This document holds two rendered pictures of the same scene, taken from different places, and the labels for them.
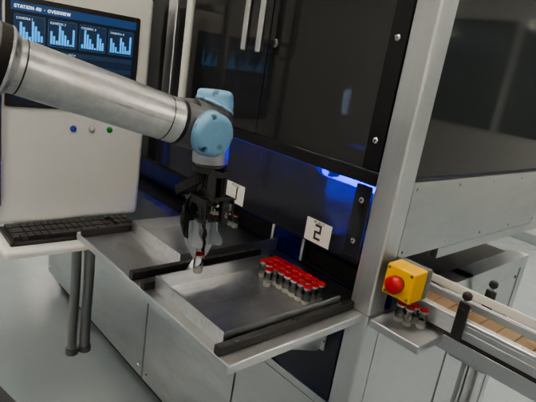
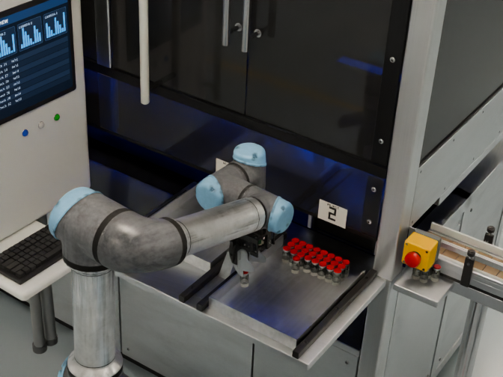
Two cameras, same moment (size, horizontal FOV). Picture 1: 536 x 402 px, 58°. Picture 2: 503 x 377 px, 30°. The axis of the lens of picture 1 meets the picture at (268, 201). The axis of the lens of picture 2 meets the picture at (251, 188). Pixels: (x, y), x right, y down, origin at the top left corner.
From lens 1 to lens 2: 1.40 m
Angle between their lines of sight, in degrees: 21
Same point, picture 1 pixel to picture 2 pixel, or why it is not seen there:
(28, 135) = not seen: outside the picture
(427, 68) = (422, 91)
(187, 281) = (230, 289)
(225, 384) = (243, 348)
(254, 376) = not seen: hidden behind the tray
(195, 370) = (200, 339)
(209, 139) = (281, 224)
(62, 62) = (203, 228)
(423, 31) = (415, 60)
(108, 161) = (59, 149)
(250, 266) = (270, 253)
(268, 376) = not seen: hidden behind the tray
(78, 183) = (37, 185)
